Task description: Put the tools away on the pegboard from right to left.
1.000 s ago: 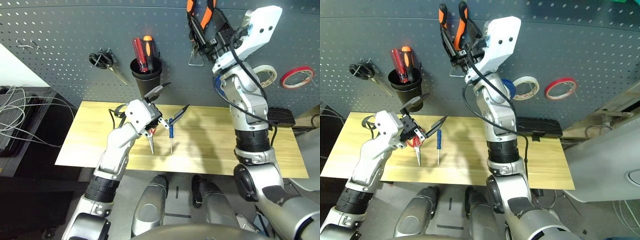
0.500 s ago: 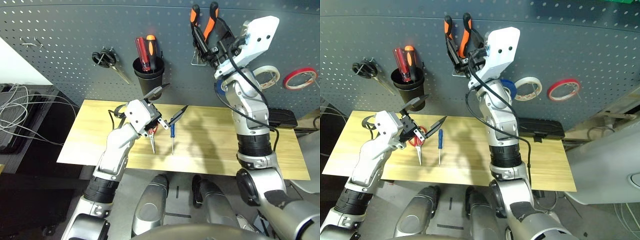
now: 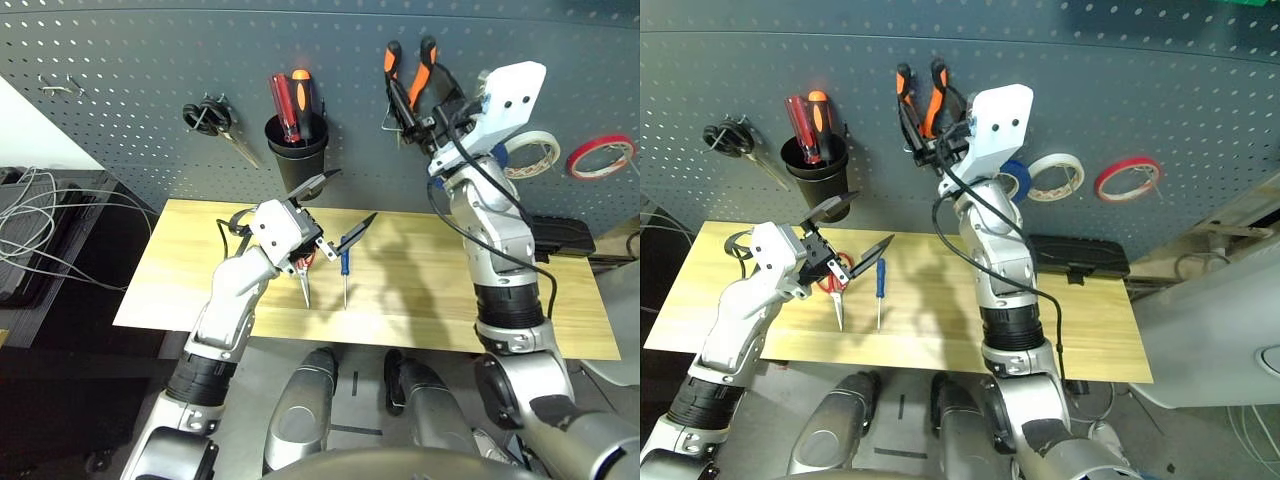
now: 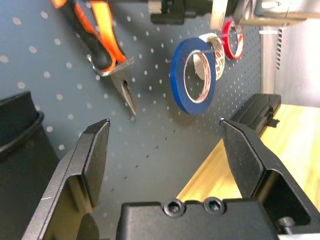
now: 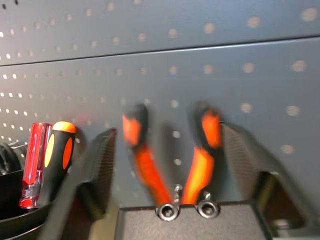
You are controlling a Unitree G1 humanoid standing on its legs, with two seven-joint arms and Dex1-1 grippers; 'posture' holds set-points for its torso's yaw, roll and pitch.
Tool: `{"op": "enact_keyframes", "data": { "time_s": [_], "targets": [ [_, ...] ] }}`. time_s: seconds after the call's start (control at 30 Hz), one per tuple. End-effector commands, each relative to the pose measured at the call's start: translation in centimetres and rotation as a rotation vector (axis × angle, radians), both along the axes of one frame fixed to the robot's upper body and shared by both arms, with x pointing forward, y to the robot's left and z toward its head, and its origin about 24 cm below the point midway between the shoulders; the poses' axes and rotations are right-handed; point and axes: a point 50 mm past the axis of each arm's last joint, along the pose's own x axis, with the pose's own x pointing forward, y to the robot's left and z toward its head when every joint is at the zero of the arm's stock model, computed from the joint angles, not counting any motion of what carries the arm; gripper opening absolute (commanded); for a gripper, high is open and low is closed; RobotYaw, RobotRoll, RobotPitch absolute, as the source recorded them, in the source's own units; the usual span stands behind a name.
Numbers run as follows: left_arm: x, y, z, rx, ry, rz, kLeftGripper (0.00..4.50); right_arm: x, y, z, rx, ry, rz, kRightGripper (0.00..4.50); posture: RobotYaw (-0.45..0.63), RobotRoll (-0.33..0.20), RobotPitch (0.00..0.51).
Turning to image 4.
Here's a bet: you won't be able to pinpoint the white machine housing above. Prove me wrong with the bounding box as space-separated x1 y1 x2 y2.
259 19 320 109

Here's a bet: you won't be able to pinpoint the red tape roll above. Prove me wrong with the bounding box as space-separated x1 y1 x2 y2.
221 19 245 60

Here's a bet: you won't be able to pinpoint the white tape roll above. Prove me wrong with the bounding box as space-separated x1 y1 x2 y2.
193 32 226 81

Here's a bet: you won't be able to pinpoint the orange black needle-nose pliers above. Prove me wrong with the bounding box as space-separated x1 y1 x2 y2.
51 0 138 117

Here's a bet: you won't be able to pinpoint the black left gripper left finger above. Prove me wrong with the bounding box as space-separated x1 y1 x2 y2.
21 119 111 240

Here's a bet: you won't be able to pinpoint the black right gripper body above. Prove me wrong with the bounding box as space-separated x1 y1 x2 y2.
149 0 211 25

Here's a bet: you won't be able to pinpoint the black plastic cup holder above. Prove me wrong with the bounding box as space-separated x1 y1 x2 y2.
0 91 61 240

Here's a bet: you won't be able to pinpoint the blue tape roll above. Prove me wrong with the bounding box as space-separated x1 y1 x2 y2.
170 37 217 116

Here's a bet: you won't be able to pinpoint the black plastic tool case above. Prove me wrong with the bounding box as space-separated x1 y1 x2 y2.
231 93 282 137

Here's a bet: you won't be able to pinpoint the dark grey pegboard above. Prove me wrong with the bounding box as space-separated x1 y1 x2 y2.
0 0 262 240

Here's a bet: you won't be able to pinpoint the metal wire pliers holder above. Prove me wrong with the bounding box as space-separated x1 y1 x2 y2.
86 54 118 77

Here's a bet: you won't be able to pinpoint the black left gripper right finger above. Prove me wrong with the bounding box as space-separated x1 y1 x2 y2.
219 118 320 235

